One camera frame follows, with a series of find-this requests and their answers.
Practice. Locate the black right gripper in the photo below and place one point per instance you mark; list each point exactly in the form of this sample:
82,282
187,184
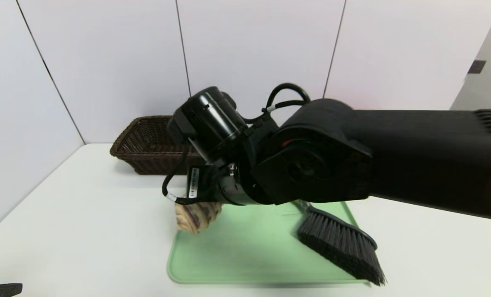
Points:
195,182

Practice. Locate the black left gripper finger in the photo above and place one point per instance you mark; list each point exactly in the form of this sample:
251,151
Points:
0,290

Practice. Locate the swirled purple bread roll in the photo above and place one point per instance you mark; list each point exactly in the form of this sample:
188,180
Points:
196,218

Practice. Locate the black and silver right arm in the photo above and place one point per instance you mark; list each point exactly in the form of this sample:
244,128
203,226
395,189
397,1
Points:
393,152

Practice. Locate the dark brown wicker basket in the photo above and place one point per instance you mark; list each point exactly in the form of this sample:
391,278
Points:
146,156

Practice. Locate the light green plastic tray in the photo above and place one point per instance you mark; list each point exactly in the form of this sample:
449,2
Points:
245,255

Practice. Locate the dark wall bracket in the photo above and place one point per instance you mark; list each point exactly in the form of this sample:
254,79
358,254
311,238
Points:
476,67

